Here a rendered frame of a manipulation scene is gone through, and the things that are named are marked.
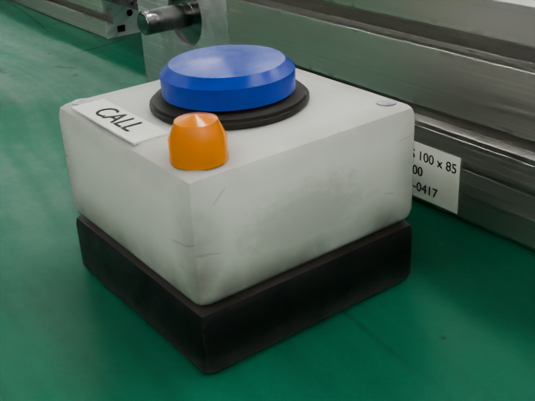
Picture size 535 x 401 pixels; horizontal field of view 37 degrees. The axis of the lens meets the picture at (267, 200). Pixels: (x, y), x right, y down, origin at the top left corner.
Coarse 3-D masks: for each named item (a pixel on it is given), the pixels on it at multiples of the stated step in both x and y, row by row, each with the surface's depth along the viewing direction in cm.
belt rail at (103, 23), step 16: (16, 0) 68; (32, 0) 65; (48, 0) 64; (64, 0) 61; (80, 0) 57; (96, 0) 55; (64, 16) 61; (80, 16) 58; (96, 16) 58; (112, 16) 56; (128, 16) 56; (96, 32) 57; (112, 32) 56; (128, 32) 57
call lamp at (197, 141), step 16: (176, 128) 20; (192, 128) 19; (208, 128) 19; (176, 144) 20; (192, 144) 19; (208, 144) 19; (224, 144) 20; (176, 160) 20; (192, 160) 20; (208, 160) 20; (224, 160) 20
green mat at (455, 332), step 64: (0, 0) 70; (0, 64) 51; (64, 64) 50; (128, 64) 50; (0, 128) 40; (0, 192) 34; (64, 192) 33; (0, 256) 29; (64, 256) 28; (448, 256) 27; (512, 256) 27; (0, 320) 25; (64, 320) 25; (128, 320) 25; (384, 320) 24; (448, 320) 24; (512, 320) 24; (0, 384) 22; (64, 384) 22; (128, 384) 22; (192, 384) 22; (256, 384) 21; (320, 384) 21; (384, 384) 21; (448, 384) 21; (512, 384) 21
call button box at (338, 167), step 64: (64, 128) 25; (128, 128) 22; (256, 128) 22; (320, 128) 22; (384, 128) 23; (128, 192) 22; (192, 192) 19; (256, 192) 20; (320, 192) 22; (384, 192) 24; (128, 256) 24; (192, 256) 20; (256, 256) 21; (320, 256) 23; (384, 256) 25; (192, 320) 21; (256, 320) 22; (320, 320) 24
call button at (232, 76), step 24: (216, 48) 25; (240, 48) 24; (264, 48) 24; (168, 72) 23; (192, 72) 22; (216, 72) 22; (240, 72) 22; (264, 72) 22; (288, 72) 23; (168, 96) 23; (192, 96) 22; (216, 96) 22; (240, 96) 22; (264, 96) 22
